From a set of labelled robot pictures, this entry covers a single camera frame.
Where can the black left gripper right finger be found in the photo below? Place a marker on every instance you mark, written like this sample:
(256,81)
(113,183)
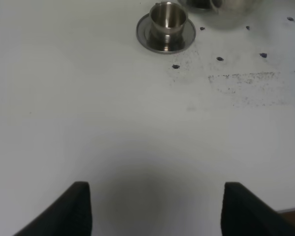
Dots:
(244,214)

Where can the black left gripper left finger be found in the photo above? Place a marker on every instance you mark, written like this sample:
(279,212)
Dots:
(69,215)

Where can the stainless steel teapot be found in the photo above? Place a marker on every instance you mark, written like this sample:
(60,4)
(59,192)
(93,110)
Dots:
(229,13)

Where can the near steel teacup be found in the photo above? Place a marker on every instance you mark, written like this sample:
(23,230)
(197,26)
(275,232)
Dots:
(168,20)

